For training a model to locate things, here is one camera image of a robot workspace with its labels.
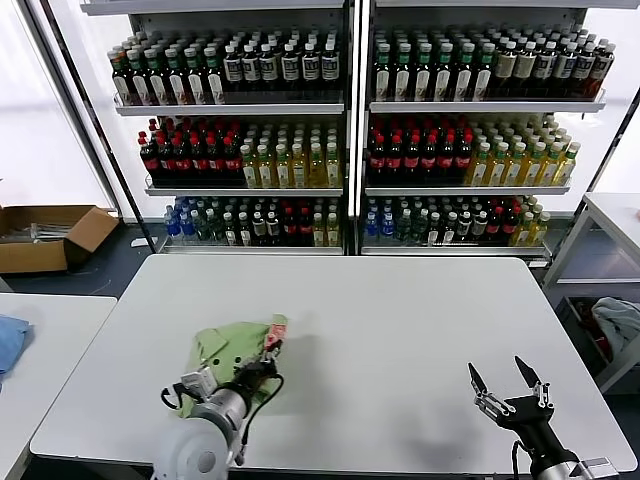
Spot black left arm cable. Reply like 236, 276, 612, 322
159, 373, 287, 454

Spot grey packaged parts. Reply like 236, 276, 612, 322
0, 219, 71, 245

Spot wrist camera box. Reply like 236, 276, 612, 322
574, 455, 621, 480
179, 367, 217, 401

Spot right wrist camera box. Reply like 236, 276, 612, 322
574, 455, 621, 480

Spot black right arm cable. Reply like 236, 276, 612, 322
509, 438, 532, 480

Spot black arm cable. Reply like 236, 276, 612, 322
509, 438, 532, 480
159, 373, 287, 454

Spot blue folded cloth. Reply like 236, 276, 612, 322
0, 313, 35, 386

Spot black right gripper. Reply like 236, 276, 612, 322
468, 355, 571, 464

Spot black slanted frame post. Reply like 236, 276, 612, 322
584, 92, 640, 197
41, 0, 158, 251

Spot grey metal shelf rack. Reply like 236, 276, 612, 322
81, 0, 356, 256
354, 0, 609, 259

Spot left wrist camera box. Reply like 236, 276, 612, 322
179, 367, 217, 401

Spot beige label dark drink bottle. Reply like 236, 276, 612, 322
513, 41, 538, 99
493, 41, 517, 99

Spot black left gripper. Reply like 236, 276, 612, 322
233, 346, 285, 396

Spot green polo shirt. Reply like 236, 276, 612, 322
174, 313, 299, 419

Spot white label dark drink bottle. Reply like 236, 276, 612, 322
260, 43, 281, 101
242, 43, 263, 101
319, 43, 341, 101
571, 43, 598, 99
552, 43, 578, 99
300, 43, 321, 101
589, 44, 617, 99
280, 43, 301, 101
533, 42, 558, 99
223, 43, 244, 101

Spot brown cardboard box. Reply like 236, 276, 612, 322
0, 203, 121, 275

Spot green cap brown tea bottle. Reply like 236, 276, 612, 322
146, 45, 172, 106
472, 43, 494, 102
413, 43, 434, 102
452, 43, 474, 102
166, 45, 191, 106
185, 45, 209, 106
111, 46, 135, 106
393, 43, 414, 102
433, 43, 454, 102
373, 43, 394, 102
127, 46, 153, 106
204, 45, 226, 105

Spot grey metal frame table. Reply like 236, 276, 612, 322
542, 192, 640, 396

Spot red crumpled garment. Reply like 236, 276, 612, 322
579, 312, 611, 364

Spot pale blue crumpled garment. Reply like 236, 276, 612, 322
592, 297, 640, 351

